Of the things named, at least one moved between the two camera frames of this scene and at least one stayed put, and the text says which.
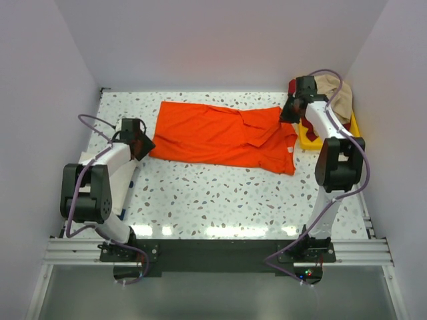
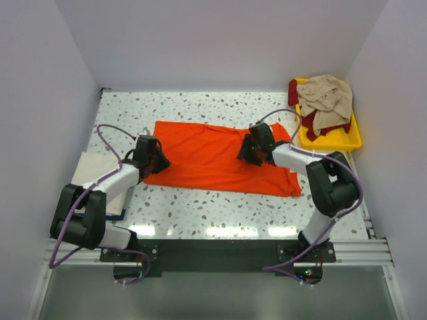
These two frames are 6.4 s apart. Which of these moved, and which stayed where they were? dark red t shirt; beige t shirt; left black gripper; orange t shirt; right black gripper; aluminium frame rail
Moved: right black gripper; orange t shirt; left black gripper
Stayed: aluminium frame rail; beige t shirt; dark red t shirt
